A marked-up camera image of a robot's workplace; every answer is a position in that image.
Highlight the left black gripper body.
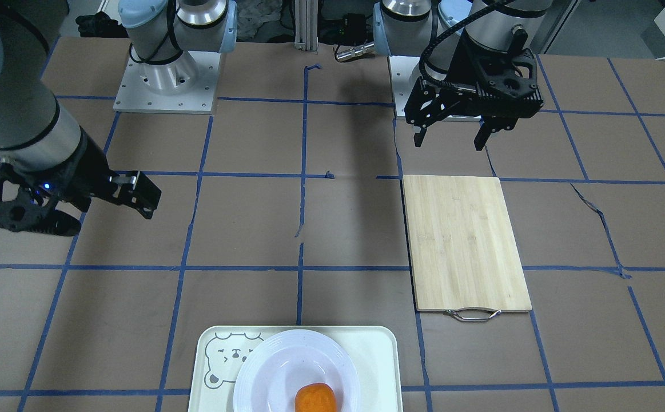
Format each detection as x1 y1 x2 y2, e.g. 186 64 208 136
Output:
404 40 543 128

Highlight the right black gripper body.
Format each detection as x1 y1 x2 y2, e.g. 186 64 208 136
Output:
0 129 116 236

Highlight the white round plate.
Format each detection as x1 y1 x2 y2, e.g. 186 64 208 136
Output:
233 329 362 411

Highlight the orange fruit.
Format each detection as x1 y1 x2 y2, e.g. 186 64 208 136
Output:
294 382 338 412

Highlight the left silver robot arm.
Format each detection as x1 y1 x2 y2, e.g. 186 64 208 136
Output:
373 1 551 150

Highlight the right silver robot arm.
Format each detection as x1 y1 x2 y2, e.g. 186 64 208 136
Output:
0 1 238 236

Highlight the cream bear tray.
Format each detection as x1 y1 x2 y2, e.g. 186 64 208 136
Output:
188 326 403 411

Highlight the wooden cutting board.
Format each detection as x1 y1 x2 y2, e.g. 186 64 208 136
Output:
402 175 532 322

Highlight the brown paper table cover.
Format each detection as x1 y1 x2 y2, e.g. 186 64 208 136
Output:
0 37 665 411

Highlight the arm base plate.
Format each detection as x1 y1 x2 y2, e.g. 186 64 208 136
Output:
388 54 488 122
113 50 224 114

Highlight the aluminium frame post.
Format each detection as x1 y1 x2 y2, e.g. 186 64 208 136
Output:
294 0 319 54

